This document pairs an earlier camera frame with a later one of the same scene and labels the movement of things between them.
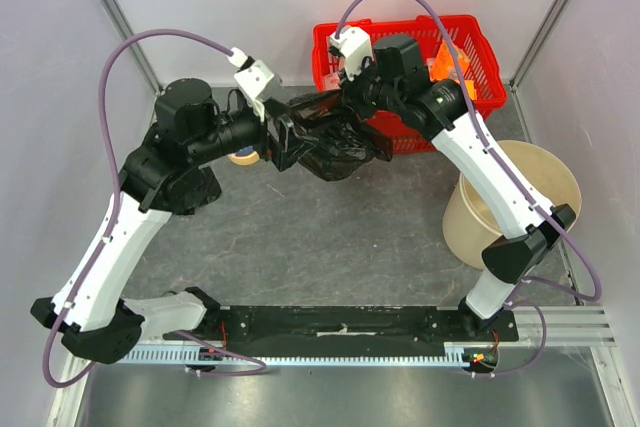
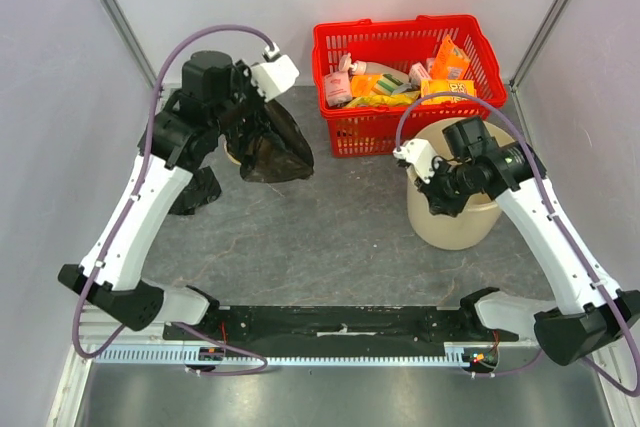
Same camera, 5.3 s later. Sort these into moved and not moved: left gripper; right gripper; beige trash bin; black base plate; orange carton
Moved: left gripper; right gripper; beige trash bin
Not moved: black base plate; orange carton
